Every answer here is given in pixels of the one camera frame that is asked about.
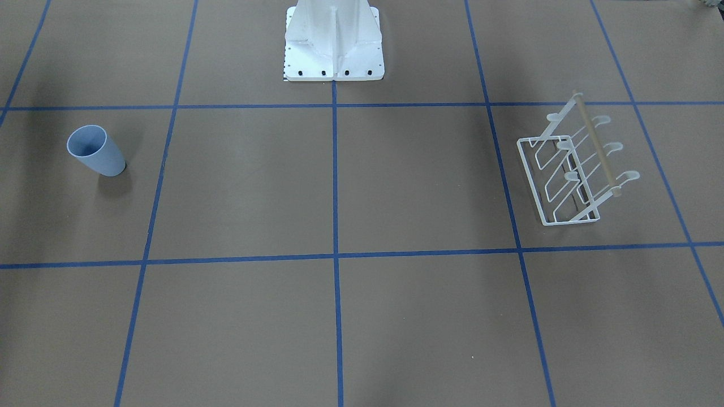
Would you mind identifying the light blue plastic cup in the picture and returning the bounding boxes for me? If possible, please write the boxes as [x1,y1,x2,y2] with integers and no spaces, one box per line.
[66,124,126,177]

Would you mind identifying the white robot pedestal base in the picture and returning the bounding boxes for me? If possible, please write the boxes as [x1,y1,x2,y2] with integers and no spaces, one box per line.
[283,1,385,82]

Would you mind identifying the white wire cup holder rack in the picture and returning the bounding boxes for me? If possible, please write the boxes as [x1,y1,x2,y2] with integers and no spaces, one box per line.
[515,90,640,227]

